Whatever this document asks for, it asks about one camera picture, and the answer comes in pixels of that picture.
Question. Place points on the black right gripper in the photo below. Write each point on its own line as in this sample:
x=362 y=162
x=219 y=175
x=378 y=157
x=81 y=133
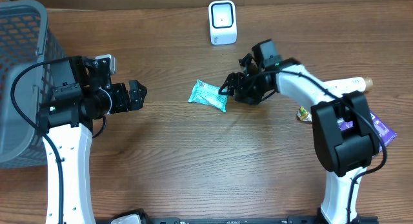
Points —
x=239 y=87

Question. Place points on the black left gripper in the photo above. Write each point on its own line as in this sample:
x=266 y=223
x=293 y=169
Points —
x=126 y=97

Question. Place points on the mint green wipes pack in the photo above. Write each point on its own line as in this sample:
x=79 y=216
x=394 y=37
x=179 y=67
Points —
x=207 y=94

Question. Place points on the green yellow snack packet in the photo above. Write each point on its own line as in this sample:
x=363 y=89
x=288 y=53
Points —
x=304 y=115

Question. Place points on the white tube gold cap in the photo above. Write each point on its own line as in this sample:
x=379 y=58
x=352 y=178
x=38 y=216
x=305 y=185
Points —
x=348 y=85

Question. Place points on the purple Carefree pad pack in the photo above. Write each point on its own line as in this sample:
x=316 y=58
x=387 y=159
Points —
x=386 y=133

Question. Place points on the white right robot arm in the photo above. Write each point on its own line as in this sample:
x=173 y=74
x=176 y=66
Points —
x=345 y=140

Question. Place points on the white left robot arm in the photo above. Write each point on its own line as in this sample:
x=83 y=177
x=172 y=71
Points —
x=82 y=93

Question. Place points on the white barcode scanner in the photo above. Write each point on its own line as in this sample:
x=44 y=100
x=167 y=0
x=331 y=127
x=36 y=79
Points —
x=222 y=22

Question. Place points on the dark grey plastic basket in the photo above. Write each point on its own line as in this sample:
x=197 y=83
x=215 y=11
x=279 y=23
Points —
x=25 y=40

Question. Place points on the white base mount left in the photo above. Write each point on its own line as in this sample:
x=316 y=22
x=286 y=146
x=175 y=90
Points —
x=137 y=216

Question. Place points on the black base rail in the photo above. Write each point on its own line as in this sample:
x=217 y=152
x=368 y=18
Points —
x=288 y=220

